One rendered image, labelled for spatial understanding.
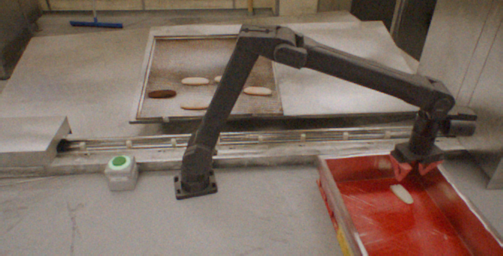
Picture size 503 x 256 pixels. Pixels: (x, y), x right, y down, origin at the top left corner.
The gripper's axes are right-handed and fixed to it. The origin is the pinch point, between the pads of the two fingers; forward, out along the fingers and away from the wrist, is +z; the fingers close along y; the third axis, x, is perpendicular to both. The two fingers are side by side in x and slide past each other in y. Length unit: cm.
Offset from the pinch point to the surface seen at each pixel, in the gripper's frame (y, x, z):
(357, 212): -15.7, -1.6, 8.0
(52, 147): -93, 45, 2
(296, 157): -23.3, 21.2, 5.3
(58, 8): -140, 445, 85
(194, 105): -49, 53, 0
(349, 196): -14.5, 4.2, 8.0
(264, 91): -23, 52, -1
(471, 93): 28.7, 14.1, -12.3
